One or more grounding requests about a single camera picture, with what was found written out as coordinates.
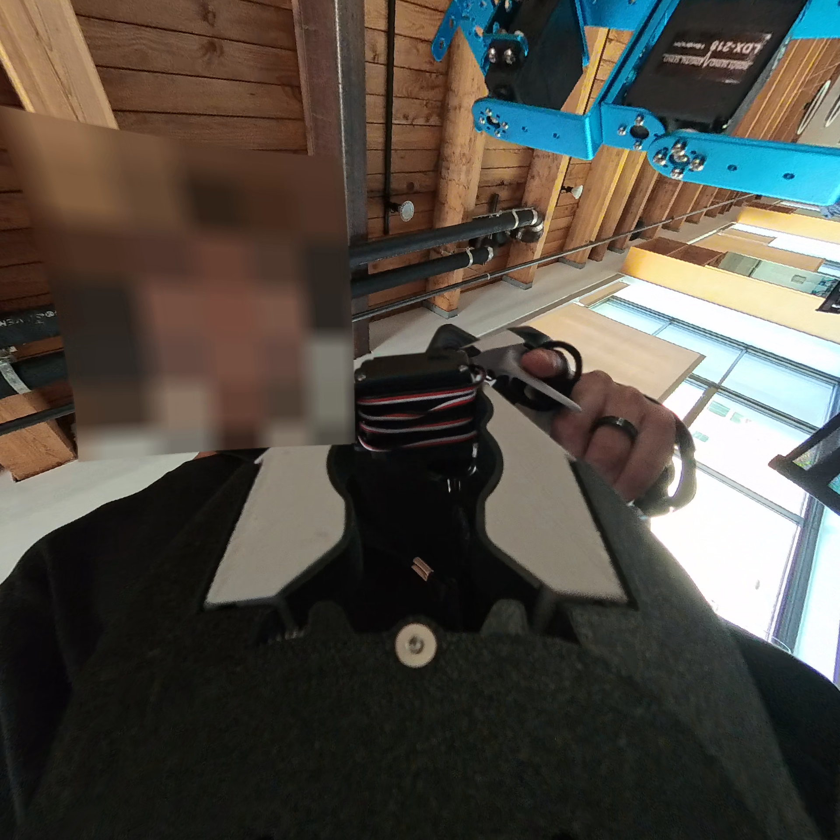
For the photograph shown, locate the person's left hand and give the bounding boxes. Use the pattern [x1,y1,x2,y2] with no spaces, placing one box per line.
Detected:
[524,346,681,505]

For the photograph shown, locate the dark steel column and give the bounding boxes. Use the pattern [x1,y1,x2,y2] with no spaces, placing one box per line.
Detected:
[292,0,370,358]

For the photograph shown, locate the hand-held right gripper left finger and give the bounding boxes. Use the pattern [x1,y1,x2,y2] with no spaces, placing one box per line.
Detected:
[203,448,361,611]

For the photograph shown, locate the black ring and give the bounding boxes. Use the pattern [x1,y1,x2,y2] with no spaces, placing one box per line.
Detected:
[589,415,639,444]

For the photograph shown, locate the black ceiling pipe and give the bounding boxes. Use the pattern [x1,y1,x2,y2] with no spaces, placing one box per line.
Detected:
[348,209,546,270]
[351,246,496,299]

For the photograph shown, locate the black servo motor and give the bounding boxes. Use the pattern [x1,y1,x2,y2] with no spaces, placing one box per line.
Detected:
[353,348,490,581]

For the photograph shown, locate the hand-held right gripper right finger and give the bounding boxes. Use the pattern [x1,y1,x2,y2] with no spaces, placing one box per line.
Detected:
[469,387,629,606]

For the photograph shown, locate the large window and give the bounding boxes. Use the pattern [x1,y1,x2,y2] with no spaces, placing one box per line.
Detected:
[577,295,840,686]

